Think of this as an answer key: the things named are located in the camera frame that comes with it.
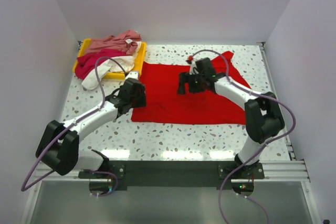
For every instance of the white t shirt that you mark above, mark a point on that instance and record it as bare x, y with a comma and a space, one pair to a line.
120, 64

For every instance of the dusty pink t shirt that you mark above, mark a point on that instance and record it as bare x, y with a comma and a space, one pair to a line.
126, 42

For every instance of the red t shirt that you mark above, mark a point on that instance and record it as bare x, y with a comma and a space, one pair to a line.
165, 105

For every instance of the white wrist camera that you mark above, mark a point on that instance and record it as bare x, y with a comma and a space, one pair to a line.
132, 75
192, 63

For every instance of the magenta t shirt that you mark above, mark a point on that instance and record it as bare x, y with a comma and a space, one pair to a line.
86, 63

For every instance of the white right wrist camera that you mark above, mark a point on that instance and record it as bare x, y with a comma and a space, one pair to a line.
192, 63

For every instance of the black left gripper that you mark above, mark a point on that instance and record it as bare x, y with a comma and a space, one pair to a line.
141, 101

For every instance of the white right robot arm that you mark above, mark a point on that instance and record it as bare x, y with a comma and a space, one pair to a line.
263, 118

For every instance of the yellow plastic tray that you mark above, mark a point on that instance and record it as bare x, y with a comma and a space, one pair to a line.
138, 62

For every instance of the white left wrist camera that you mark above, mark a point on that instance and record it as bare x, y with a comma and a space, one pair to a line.
132, 75

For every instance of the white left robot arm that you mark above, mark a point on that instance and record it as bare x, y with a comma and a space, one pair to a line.
59, 145

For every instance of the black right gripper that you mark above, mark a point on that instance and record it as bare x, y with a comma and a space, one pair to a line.
186, 77

